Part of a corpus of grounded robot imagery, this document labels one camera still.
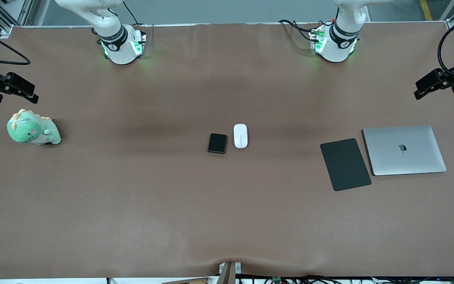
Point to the white computer mouse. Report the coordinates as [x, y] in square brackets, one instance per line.
[240, 136]

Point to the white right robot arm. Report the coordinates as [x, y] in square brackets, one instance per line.
[118, 49]

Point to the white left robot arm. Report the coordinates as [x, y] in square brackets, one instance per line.
[336, 49]

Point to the black mouse pad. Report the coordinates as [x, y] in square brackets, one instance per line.
[345, 164]

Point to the black phone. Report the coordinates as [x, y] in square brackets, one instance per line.
[217, 143]

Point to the green dinosaur plush toy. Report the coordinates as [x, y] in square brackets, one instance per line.
[32, 128]

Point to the silver laptop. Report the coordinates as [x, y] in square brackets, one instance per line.
[404, 150]

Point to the brown table cover mat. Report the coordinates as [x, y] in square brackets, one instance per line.
[227, 217]

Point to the front camera mount bracket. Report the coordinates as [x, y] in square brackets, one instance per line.
[229, 273]

